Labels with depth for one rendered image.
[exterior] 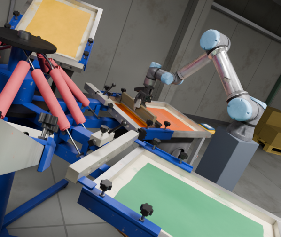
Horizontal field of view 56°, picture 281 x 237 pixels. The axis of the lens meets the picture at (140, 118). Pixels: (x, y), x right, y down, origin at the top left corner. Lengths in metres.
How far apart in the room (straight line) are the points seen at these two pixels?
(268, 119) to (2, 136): 6.71
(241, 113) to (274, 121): 5.55
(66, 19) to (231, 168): 1.76
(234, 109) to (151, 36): 3.81
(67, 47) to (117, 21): 2.66
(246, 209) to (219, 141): 0.41
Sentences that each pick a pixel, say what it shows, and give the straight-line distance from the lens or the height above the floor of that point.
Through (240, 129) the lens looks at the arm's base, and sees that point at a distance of 1.57.
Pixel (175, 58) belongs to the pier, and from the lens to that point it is 5.10.
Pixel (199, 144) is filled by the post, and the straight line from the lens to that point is 2.46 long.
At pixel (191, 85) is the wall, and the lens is 5.93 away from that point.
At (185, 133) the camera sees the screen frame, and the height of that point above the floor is 0.98.
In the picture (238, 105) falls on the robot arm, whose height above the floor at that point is 1.39.
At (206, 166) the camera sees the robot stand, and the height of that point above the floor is 0.95.
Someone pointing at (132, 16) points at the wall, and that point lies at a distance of 4.87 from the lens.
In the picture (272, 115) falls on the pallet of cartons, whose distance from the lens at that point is 6.83.
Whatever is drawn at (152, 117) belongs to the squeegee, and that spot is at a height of 1.05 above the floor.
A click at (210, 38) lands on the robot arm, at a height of 1.63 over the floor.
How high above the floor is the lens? 1.58
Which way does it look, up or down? 19 degrees down
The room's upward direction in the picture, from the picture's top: 22 degrees clockwise
